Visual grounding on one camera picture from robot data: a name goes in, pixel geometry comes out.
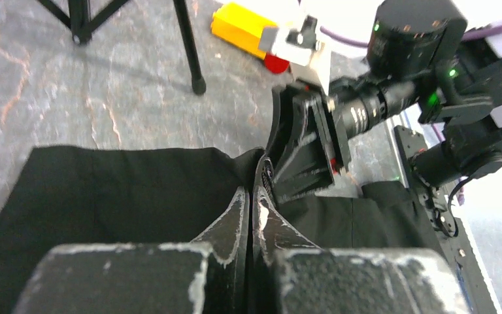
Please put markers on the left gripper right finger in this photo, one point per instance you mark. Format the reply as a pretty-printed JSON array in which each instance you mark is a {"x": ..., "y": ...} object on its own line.
[{"x": 271, "y": 232}]

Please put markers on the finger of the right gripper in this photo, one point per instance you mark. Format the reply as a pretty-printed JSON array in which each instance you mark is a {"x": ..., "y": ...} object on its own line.
[
  {"x": 310, "y": 171},
  {"x": 281, "y": 143}
]

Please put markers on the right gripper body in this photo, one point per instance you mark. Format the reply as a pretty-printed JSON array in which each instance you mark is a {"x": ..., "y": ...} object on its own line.
[{"x": 356, "y": 106}]

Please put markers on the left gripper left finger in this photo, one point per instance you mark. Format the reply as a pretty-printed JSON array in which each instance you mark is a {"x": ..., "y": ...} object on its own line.
[{"x": 228, "y": 237}]

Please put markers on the black zip jacket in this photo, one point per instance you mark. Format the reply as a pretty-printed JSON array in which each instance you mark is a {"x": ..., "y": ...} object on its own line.
[{"x": 77, "y": 195}]

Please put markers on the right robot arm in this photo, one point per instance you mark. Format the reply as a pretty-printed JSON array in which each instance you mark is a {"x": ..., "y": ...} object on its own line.
[{"x": 417, "y": 54}]

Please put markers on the yellow red toy block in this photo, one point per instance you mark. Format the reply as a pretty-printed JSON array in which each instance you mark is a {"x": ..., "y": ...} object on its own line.
[{"x": 241, "y": 27}]

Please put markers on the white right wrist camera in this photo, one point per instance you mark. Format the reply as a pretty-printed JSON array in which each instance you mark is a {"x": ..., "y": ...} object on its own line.
[{"x": 304, "y": 48}]

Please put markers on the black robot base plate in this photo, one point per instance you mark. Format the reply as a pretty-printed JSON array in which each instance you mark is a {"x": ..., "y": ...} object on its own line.
[{"x": 427, "y": 172}]

